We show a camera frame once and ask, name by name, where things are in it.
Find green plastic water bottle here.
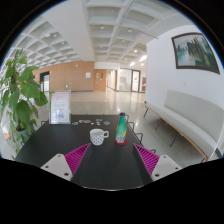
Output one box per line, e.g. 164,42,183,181
115,113,126,142

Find acrylic sign stand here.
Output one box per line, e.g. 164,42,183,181
49,91,71,124

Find green leafy potted plant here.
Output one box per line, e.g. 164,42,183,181
0,49,48,153

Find framed landscape painting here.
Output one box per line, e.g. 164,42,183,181
171,32,220,74

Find red round coaster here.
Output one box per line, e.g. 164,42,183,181
114,139,127,146

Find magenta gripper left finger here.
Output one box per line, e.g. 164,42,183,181
42,143,90,181

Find white polka dot mug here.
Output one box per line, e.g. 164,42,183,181
90,129,109,146

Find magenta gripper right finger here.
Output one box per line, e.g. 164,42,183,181
134,144,181,181

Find white cushioned wall bench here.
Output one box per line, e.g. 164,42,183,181
145,90,224,161

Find dark metal chair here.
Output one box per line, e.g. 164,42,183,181
125,114,158,154

